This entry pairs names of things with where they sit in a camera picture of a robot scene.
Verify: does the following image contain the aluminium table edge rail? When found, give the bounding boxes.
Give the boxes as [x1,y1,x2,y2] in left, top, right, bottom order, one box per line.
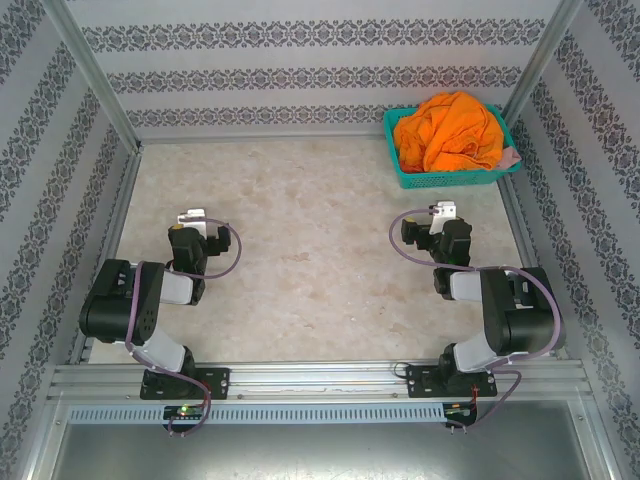
[66,144,144,367]
[136,130,389,147]
[498,174,572,361]

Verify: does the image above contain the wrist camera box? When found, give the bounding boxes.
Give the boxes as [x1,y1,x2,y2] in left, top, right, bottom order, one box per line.
[428,200,459,235]
[176,208,209,234]

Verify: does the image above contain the bright orange shorts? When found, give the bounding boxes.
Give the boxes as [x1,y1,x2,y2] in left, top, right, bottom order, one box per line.
[399,91,504,174]

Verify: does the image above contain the grey metal sheet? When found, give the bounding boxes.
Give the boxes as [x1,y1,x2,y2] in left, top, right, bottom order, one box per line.
[29,399,614,480]

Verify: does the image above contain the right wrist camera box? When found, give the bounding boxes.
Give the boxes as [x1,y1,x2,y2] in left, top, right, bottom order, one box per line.
[428,200,459,235]

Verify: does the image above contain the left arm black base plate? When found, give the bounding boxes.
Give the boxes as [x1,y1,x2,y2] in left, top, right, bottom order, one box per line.
[139,367,232,402]

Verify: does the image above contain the pale pink shorts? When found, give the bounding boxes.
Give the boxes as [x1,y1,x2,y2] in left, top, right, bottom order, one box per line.
[492,145,523,172]

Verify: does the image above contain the aluminium frame post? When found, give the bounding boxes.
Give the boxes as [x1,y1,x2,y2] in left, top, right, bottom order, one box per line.
[39,0,146,154]
[499,0,587,119]

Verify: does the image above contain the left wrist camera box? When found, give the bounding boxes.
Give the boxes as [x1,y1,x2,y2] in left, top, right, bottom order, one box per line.
[176,208,209,234]

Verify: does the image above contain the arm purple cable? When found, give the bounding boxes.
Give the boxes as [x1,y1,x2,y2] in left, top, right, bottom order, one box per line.
[124,218,244,439]
[389,205,567,434]

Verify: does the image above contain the teal plastic basket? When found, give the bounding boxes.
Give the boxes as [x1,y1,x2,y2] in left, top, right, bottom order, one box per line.
[383,103,521,191]

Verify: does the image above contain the aluminium mounting beam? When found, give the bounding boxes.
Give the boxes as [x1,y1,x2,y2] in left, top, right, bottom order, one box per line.
[48,361,587,402]

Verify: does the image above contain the slotted grey cable duct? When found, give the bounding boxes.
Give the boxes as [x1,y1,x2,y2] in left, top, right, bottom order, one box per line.
[66,402,479,424]

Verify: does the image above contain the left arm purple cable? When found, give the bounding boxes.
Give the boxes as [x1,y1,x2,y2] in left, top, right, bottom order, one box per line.
[124,218,244,439]

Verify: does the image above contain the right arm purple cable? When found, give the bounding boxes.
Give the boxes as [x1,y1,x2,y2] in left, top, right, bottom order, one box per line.
[389,205,567,434]

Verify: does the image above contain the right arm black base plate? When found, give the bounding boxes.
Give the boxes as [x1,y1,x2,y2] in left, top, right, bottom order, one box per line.
[405,363,499,400]

